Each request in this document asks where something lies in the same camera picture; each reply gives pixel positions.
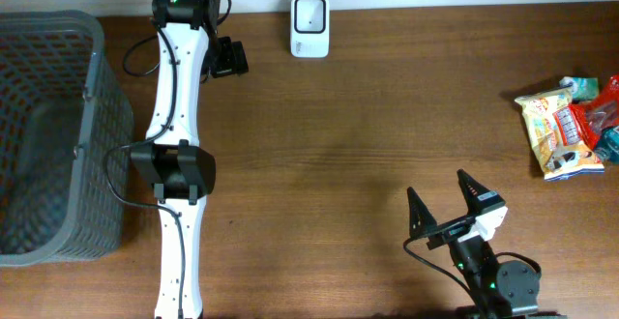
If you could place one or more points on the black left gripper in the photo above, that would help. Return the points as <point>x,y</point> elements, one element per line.
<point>234,58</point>

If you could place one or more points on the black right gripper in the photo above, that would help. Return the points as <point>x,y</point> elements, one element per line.
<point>427,221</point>

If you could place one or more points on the yellow snack bag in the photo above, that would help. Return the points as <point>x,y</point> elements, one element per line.
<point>555,136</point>

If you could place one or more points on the red snack bag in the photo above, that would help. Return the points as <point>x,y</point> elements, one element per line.
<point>594,117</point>

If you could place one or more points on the teal mouthwash bottle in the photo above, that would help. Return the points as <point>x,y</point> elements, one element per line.
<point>607,148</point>

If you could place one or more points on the green tissue pack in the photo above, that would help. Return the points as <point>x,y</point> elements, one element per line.
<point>582,89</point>

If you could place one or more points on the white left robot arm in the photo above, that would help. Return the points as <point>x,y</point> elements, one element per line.
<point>170,158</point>

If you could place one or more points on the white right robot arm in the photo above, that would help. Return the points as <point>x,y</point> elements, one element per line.
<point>500,285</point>

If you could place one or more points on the white barcode scanner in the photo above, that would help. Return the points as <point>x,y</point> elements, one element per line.
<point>309,28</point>

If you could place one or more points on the grey plastic lattice basket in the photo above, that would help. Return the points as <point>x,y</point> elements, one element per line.
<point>63,118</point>

